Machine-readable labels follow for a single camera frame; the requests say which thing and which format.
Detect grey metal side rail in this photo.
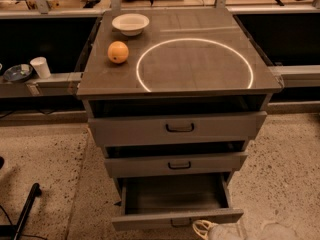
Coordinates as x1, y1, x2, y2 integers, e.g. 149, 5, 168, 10
0, 72, 82, 98

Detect grey middle drawer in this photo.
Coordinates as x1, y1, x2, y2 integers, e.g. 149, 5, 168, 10
105, 152, 248, 178

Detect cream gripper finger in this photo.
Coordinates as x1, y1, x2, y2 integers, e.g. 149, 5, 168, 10
192, 219, 217, 240

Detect orange fruit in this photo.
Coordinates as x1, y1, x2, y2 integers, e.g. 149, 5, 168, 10
107, 41, 129, 64

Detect grey drawer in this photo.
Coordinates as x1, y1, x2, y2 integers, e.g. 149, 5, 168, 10
112, 173, 243, 230
88, 112, 267, 147
105, 152, 248, 178

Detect grey bottom drawer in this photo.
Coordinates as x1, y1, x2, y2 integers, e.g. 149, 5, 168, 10
112, 173, 243, 230

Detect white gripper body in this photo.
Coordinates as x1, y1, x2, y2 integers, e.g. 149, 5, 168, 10
208, 224, 246, 240

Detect black floor cable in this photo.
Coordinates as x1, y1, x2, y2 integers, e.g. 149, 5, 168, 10
0, 204, 48, 240

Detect white bowl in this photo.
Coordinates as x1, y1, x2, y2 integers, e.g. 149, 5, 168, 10
112, 13, 149, 36

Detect grey drawer cabinet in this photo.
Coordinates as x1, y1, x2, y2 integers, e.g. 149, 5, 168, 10
76, 6, 284, 198

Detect white paper cup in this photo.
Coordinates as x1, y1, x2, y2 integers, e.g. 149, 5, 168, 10
30, 57, 51, 79

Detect black stand leg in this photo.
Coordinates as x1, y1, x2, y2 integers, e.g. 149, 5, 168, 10
0, 183, 42, 240

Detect grey top drawer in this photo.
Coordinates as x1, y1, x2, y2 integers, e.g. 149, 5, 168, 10
88, 112, 267, 147

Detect dark blue plate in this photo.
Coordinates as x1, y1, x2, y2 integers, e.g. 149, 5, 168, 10
3, 64, 33, 83

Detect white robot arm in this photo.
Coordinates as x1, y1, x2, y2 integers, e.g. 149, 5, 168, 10
192, 220, 301, 240

